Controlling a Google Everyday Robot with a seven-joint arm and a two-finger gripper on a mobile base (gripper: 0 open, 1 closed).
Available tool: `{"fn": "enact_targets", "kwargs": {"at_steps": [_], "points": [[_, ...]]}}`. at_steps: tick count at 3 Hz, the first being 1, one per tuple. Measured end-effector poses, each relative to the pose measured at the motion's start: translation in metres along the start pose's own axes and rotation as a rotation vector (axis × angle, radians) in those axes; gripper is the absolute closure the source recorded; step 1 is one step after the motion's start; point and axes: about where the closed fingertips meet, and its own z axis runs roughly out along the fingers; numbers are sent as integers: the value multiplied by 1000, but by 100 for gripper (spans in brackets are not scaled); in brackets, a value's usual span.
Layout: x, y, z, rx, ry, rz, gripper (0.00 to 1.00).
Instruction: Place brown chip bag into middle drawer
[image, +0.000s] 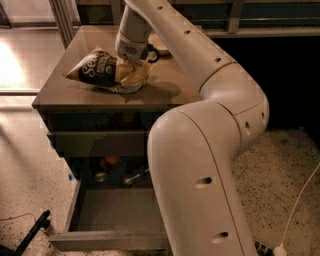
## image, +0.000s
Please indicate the orange fruit in drawer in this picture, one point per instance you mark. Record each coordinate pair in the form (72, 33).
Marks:
(112, 159)

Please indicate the brown chip bag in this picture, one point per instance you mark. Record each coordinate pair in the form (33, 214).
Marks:
(99, 68)

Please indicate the open grey middle drawer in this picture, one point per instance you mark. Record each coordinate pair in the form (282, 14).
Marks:
(119, 217)

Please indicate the grey drawer cabinet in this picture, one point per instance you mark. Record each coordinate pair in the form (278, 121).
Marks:
(73, 106)

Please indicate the black power strip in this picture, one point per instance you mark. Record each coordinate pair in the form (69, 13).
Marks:
(262, 249)

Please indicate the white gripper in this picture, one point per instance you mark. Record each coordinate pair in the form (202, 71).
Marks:
(131, 49)

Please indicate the black stand leg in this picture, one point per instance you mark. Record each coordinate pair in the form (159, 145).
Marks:
(41, 222)

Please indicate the silver metal utensil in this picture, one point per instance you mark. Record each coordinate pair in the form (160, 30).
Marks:
(133, 179)

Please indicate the grey top drawer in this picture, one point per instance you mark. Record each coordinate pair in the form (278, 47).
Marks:
(99, 143)

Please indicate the small round metal cup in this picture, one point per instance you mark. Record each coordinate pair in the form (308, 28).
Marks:
(100, 177)

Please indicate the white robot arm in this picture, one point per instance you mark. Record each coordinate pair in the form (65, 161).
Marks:
(191, 147)

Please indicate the white bowl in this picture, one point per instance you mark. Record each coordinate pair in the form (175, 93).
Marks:
(156, 41)

